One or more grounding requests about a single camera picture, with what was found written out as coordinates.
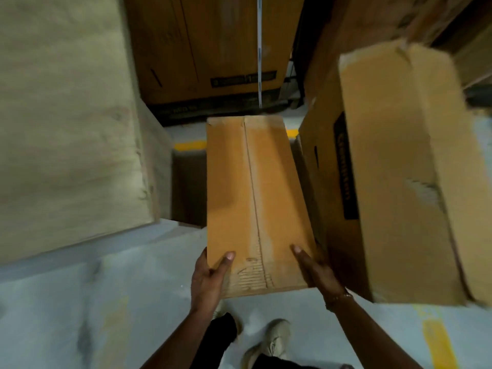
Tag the person's left hand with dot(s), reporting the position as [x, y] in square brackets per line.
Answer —
[205, 282]

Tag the person's right hand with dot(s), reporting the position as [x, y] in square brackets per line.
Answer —
[321, 274]

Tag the person's left thumb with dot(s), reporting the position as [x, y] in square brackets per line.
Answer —
[225, 262]

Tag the person's right thumb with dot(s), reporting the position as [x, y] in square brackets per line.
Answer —
[301, 255]

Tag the long brown cardboard box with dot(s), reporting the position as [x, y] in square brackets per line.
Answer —
[255, 203]

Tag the person's right forearm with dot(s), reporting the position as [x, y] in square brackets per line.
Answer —
[371, 334]

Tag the person's left forearm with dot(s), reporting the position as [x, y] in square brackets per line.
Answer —
[175, 340]

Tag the beige sneaker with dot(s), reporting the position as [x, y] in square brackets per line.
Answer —
[271, 343]
[232, 322]

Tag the black trouser leg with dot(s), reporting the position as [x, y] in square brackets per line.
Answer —
[284, 363]
[219, 338]

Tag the large torn cardboard box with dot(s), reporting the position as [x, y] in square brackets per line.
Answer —
[399, 176]

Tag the pale wooden crate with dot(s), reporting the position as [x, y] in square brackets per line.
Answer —
[73, 122]

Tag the tall dark brown cardboard box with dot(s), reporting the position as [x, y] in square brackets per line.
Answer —
[207, 47]

